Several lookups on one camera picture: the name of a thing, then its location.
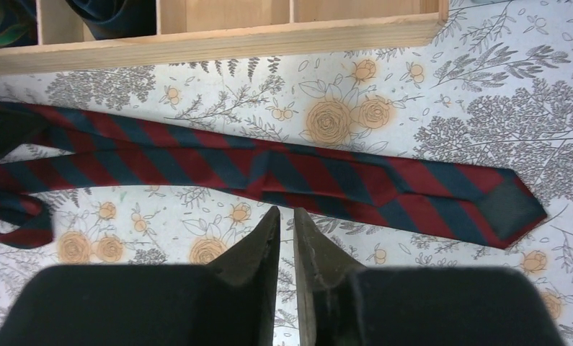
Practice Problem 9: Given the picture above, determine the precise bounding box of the floral table mat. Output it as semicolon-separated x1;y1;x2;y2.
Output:
0;1;573;345

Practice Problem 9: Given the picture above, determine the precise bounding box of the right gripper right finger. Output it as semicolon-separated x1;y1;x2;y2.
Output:
293;208;563;345

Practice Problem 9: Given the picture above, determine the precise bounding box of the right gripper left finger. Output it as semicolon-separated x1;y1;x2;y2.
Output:
0;207;280;345

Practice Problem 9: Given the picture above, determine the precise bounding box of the wooden compartment tray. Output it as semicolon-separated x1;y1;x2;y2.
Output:
0;1;449;75

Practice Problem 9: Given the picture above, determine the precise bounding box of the brown black rolled tie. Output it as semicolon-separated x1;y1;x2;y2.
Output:
0;0;37;48

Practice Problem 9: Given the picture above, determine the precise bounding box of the red navy striped tie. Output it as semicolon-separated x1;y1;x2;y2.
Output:
0;102;546;249

